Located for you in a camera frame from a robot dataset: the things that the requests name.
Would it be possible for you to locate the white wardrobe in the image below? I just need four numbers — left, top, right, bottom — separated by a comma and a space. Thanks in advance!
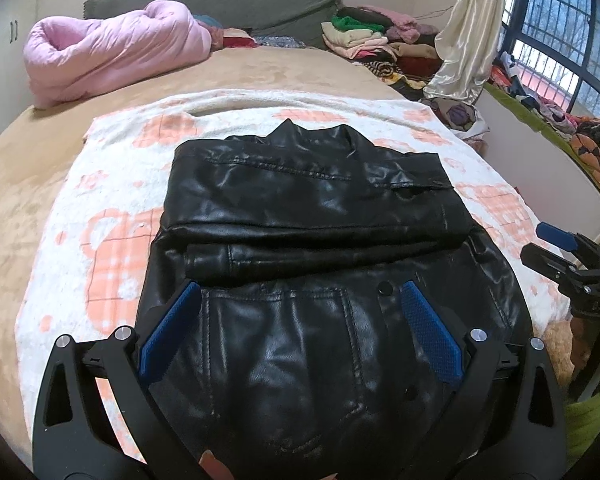
0, 0, 41, 156

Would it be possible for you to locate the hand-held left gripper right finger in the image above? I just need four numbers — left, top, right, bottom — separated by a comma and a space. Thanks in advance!
380, 280, 572, 480

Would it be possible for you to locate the cream satin curtain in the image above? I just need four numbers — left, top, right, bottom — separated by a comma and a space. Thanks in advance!
422, 0, 511, 103

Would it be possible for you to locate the green windowsill cloth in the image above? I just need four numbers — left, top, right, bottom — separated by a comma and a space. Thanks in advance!
482, 82, 600, 206

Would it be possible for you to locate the red patterned pillow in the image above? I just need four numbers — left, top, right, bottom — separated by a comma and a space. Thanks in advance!
222, 27, 258, 50

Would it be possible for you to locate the black leather jacket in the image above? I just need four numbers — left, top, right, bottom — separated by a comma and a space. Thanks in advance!
132, 119, 536, 480

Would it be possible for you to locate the pile of folded clothes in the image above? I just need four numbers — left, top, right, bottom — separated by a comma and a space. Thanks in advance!
321, 5, 448, 88

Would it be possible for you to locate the blue patterned cloth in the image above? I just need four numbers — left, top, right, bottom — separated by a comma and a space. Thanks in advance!
252, 35, 308, 51

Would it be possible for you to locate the grey headboard cushion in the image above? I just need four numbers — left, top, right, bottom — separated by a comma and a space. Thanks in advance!
82, 0, 345, 51

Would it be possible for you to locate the white orange checked blanket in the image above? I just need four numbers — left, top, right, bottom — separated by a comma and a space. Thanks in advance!
15, 89, 573, 466

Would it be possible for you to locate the purple flower patterned cloth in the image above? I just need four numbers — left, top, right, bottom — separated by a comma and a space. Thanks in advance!
422, 97, 491, 141

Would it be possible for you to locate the pink quilt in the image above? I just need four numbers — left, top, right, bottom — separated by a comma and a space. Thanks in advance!
22, 0, 213, 110

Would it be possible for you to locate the clothes heap on windowsill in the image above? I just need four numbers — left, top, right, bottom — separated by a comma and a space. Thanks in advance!
490, 52, 600, 196

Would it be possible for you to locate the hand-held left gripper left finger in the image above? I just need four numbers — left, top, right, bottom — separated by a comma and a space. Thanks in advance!
31, 280, 216, 480

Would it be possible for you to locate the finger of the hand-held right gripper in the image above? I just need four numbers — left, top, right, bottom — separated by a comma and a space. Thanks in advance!
536, 221, 600, 272
519, 242, 582, 282

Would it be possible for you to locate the barred window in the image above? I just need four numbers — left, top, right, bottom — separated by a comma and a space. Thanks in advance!
500, 0, 600, 121

